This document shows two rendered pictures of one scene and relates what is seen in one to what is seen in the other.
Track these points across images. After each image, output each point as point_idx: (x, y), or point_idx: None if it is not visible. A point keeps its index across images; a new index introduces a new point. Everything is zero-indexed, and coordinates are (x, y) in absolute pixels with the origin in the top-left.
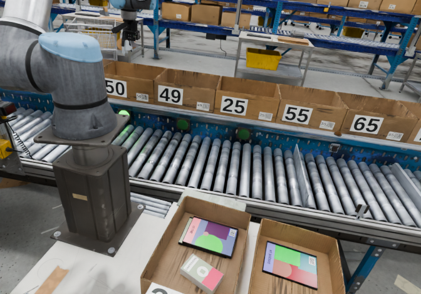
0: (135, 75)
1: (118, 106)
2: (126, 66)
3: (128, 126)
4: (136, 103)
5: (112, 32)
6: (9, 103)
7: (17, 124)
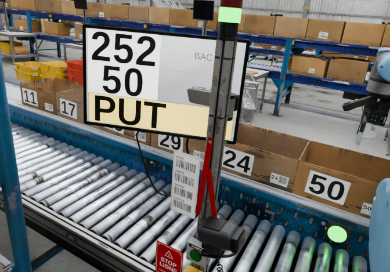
0: (336, 164)
1: (329, 218)
2: (325, 149)
3: (343, 253)
4: (361, 218)
5: (343, 109)
6: (241, 231)
7: (184, 218)
